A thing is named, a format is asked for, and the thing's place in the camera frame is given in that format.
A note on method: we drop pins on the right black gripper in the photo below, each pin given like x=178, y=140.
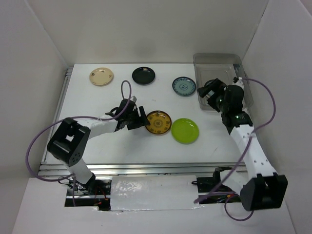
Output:
x=217, y=86

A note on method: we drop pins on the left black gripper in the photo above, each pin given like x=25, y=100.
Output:
x=141, y=121

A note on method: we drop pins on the yellow brown patterned plate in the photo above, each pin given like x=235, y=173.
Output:
x=160, y=122

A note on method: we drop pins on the lime green plate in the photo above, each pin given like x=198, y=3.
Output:
x=185, y=131

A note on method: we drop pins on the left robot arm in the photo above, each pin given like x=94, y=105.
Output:
x=70, y=139

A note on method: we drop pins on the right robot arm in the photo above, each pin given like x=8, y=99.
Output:
x=253, y=178

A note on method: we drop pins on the clear plastic bin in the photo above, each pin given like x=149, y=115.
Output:
x=225, y=67

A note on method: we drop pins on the blue patterned plate right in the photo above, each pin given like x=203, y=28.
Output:
x=184, y=86

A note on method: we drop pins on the black plate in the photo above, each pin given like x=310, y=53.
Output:
x=143, y=75

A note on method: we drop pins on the cream plate with flowers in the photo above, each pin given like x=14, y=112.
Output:
x=101, y=76

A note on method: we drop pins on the white foil covered panel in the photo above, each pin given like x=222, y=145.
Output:
x=156, y=193

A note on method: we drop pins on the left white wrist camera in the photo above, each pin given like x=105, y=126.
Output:
x=133, y=98

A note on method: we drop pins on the aluminium table frame rail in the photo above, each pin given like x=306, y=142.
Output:
x=138, y=151

